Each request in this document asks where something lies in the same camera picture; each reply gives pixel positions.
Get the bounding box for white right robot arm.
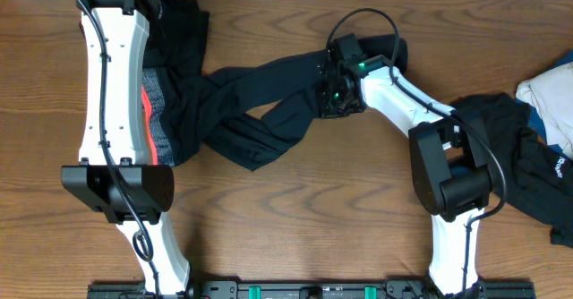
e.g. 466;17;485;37
318;34;506;298

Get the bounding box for black garment with white logo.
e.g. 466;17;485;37
451;93;572;247

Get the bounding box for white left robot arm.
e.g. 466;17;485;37
61;0;192;298

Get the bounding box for folded black shirt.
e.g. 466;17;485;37
143;0;210;76

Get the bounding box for black leggings with orange waistband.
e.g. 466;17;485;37
141;33;409;172

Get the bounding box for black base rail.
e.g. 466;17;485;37
86;278;537;299

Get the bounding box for beige garment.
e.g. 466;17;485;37
515;61;573;160

